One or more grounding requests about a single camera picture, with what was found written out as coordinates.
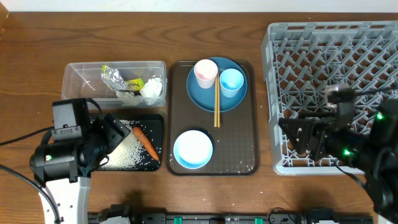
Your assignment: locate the left wooden chopstick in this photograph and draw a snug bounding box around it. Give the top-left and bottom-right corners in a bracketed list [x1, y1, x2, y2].
[214, 73, 218, 128]

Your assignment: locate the wooden chopstick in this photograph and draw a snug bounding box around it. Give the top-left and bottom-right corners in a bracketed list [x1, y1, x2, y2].
[214, 73, 218, 128]
[215, 74, 220, 128]

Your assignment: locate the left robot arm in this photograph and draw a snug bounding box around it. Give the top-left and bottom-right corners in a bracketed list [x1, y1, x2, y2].
[30, 114, 131, 223]

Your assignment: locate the light blue cup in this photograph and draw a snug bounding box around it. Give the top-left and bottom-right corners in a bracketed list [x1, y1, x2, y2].
[220, 68, 244, 98]

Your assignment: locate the brown serving tray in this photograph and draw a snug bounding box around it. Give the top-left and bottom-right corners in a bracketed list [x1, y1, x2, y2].
[166, 60, 260, 176]

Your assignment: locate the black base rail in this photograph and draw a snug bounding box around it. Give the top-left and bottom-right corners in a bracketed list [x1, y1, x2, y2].
[88, 212, 374, 224]

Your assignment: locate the orange carrot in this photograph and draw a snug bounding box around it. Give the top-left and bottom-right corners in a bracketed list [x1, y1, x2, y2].
[132, 127, 159, 161]

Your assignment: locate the foil snack wrapper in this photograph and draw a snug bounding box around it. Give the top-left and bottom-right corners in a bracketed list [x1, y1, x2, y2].
[101, 65, 145, 92]

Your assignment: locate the black plastic tray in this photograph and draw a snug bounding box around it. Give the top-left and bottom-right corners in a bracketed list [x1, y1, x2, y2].
[88, 112, 165, 172]

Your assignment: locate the white tissue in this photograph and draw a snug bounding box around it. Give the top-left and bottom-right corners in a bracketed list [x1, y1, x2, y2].
[139, 78, 162, 105]
[116, 91, 142, 106]

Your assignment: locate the clear plastic bin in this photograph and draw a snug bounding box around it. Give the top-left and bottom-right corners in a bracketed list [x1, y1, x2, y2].
[62, 61, 167, 109]

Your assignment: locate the right wooden chopstick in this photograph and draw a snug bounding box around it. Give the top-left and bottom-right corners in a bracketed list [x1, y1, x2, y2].
[215, 74, 220, 128]

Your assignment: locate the pink cup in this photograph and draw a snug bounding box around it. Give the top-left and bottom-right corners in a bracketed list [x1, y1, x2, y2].
[194, 59, 218, 89]

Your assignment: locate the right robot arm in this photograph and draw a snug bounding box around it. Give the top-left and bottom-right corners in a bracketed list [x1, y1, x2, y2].
[278, 99, 397, 223]

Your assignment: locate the light blue rice bowl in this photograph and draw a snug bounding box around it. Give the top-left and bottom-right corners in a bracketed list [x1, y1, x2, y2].
[173, 130, 213, 169]

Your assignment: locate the grey dishwasher rack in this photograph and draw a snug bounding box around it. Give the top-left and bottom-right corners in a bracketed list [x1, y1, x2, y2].
[261, 21, 397, 175]

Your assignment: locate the spilled white rice pile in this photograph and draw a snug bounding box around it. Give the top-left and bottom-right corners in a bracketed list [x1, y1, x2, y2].
[98, 119, 162, 171]

